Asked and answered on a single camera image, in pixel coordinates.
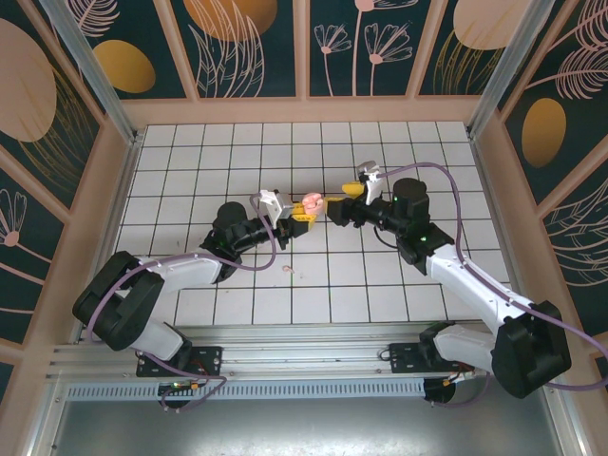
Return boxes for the grey metal sheet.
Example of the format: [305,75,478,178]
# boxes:
[28,374,585,456]

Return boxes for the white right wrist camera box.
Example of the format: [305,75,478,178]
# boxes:
[355,160,385,206]

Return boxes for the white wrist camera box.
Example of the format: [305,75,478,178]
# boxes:
[258,189,295,224]
[355,160,385,206]

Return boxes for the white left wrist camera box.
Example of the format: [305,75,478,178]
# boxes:
[258,189,295,224]

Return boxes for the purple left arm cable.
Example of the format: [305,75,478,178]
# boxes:
[86,193,277,413]

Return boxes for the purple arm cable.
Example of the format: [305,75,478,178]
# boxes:
[86,193,277,413]
[372,162,608,409]

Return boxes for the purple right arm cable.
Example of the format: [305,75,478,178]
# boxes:
[372,162,608,409]

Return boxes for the thin black gripper wire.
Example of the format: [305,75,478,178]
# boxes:
[373,226,401,247]

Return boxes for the aluminium mounting rail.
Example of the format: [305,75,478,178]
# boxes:
[47,325,564,381]

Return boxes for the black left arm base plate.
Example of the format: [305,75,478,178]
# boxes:
[136,345,223,379]

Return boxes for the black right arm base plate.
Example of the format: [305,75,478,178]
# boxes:
[388,342,476,376]

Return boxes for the grey slotted cable duct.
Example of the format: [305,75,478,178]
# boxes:
[66,379,427,400]

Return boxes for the aluminium frame post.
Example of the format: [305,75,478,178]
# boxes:
[467,0,545,139]
[40,0,143,143]

